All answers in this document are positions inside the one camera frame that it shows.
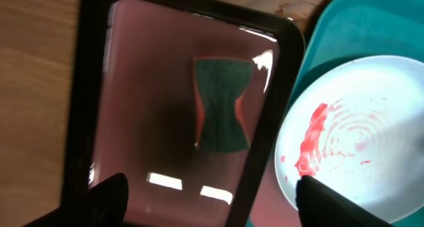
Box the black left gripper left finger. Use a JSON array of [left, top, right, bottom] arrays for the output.
[[24, 173, 129, 227]]

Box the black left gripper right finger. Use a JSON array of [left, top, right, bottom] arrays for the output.
[[295, 175, 392, 227]]

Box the light blue plate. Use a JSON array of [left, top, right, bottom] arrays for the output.
[[274, 55, 423, 223]]

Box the green and pink sponge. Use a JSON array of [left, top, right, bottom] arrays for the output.
[[193, 58, 254, 152]]

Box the black rectangular water tray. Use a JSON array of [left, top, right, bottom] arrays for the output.
[[61, 0, 305, 226]]

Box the teal serving tray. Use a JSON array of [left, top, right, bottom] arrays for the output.
[[246, 0, 424, 227]]

